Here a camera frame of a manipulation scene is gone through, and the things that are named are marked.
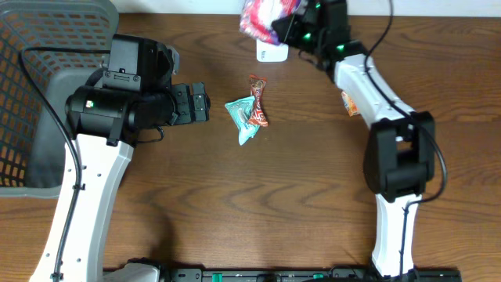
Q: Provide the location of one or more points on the orange tissue pack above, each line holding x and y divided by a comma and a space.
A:
349, 105

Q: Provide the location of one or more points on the brown orange candy bar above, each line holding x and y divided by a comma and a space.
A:
257, 87

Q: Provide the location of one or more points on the teal wrapper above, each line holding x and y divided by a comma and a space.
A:
240, 112

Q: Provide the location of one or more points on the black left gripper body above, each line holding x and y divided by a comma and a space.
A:
197, 103

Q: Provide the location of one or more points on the red purple snack bag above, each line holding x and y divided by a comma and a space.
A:
257, 16

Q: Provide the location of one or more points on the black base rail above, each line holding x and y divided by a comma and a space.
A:
293, 275

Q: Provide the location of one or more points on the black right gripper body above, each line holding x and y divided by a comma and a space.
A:
304, 37

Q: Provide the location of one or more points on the dark grey plastic basket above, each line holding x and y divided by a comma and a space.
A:
48, 49

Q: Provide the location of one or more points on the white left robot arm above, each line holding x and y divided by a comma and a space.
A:
134, 91

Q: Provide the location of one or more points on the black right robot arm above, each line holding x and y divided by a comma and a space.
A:
400, 151

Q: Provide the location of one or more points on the white barcode scanner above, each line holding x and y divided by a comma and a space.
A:
269, 53

